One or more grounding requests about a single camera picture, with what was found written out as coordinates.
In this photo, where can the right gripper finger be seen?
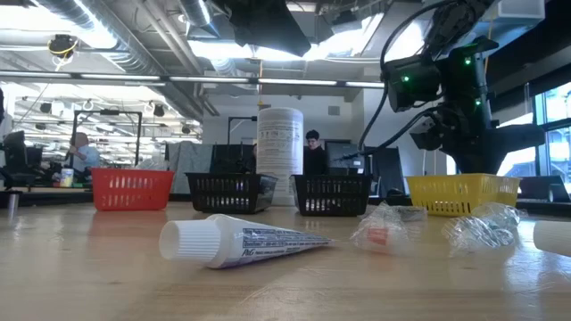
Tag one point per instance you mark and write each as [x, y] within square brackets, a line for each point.
[499, 145]
[464, 153]

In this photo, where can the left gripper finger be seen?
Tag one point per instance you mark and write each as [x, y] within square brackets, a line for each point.
[267, 27]

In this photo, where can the white toothpaste tube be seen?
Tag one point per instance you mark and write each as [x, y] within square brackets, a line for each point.
[232, 243]
[555, 238]

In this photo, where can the clear item orange label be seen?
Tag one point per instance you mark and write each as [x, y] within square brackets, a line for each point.
[379, 234]

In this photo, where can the yellow plastic basket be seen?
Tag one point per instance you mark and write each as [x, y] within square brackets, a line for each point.
[459, 196]

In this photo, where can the long ceiling light fixture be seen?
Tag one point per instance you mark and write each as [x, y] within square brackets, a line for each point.
[294, 82]

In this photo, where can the black partition panel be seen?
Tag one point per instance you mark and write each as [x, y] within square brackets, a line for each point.
[232, 158]
[386, 167]

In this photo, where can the white wipes canister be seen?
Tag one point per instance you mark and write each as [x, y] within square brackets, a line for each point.
[280, 142]

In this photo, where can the black computer monitor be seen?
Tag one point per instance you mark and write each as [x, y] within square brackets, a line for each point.
[345, 158]

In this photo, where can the black plastic basket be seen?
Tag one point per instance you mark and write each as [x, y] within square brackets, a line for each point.
[223, 194]
[332, 196]

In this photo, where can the person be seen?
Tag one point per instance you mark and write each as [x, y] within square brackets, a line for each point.
[85, 156]
[314, 158]

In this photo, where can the grey cloth cover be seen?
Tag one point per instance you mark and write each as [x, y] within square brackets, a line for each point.
[189, 160]

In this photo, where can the black ceiling mounted device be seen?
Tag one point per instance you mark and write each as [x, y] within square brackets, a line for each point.
[62, 44]

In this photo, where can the red plastic basket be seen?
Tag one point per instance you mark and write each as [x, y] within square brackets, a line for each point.
[134, 189]

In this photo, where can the white yellow canister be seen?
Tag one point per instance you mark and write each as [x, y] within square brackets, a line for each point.
[67, 177]

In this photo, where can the black office chair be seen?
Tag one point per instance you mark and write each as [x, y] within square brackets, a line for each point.
[18, 156]

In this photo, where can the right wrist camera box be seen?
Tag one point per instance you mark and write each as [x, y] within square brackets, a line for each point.
[412, 82]

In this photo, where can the small grey wall vent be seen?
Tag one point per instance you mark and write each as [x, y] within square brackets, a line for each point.
[334, 110]

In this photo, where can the thin black stand frame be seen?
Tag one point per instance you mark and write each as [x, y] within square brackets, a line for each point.
[229, 129]

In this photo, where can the black metal rig frame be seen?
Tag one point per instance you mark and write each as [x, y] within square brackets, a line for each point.
[107, 112]

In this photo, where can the short metal post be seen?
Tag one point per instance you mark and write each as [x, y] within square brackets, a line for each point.
[13, 205]

